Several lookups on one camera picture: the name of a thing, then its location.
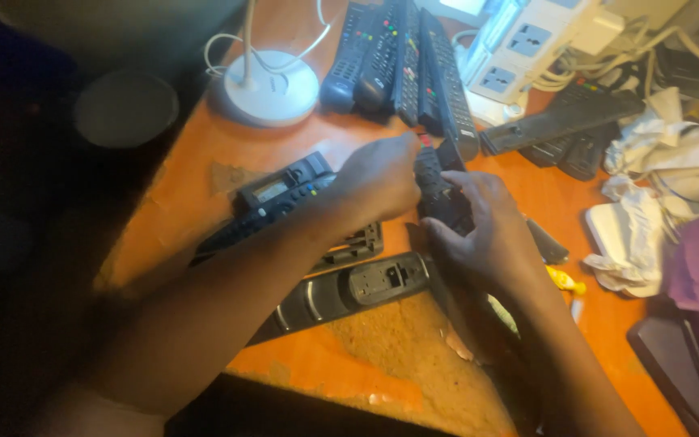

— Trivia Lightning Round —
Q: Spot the white power strip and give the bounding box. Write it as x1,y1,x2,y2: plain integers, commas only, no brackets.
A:
458,0,626,127

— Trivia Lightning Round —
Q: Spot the black remote under cover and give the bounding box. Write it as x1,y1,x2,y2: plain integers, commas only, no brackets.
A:
518,79,622,182

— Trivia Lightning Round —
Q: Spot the black remote with coloured buttons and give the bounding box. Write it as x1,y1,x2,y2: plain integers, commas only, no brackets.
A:
353,0,404,111

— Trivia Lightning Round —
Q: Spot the white round lamp base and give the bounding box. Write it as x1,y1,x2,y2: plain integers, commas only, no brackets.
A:
216,50,321,128

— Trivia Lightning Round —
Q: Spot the person's left hand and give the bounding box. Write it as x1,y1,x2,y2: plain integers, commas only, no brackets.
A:
318,131,423,224

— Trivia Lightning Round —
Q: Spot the slim black remote control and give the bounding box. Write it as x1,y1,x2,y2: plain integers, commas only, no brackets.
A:
394,0,422,128

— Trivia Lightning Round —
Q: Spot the white lamp cable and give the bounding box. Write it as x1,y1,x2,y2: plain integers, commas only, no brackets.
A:
204,0,333,80

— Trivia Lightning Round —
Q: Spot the long dark remote control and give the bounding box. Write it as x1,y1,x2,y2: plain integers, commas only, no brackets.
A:
191,176,338,267

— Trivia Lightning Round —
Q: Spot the heap of crumpled white paper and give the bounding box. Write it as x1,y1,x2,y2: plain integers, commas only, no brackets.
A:
583,86,699,298

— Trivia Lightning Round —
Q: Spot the dark flat tablet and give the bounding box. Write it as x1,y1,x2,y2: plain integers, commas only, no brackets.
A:
626,312,699,437

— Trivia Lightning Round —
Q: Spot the small dark grey tool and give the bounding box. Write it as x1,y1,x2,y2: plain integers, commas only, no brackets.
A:
525,217,570,266

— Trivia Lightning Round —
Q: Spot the black remote control red button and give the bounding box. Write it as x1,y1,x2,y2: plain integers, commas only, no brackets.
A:
413,135,477,238

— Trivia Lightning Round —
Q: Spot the grey remote shell with stripes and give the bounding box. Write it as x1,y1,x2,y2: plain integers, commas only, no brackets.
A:
246,251,432,347

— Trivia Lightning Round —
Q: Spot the black remote back cover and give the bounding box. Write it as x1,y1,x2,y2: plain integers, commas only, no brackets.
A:
479,90,646,156

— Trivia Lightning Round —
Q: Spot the person's right hand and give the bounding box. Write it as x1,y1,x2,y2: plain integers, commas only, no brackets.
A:
420,170,553,292

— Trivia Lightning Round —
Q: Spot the bundle of white cables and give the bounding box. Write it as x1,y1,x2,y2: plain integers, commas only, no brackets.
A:
532,15,699,98

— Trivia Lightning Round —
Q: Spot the black remote with display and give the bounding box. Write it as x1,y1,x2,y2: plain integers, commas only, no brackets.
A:
231,152,338,221

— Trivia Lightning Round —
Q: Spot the yellow glue tube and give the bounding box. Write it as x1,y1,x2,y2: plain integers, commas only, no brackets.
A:
545,265,587,296

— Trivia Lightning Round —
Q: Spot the round grey disc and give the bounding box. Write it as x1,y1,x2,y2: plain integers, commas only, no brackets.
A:
74,69,180,149

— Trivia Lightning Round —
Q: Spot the long black remote control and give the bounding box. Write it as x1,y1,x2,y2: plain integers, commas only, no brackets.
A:
417,7,480,161

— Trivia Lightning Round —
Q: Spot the rounded black remote control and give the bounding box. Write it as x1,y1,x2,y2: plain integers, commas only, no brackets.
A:
320,1,381,114

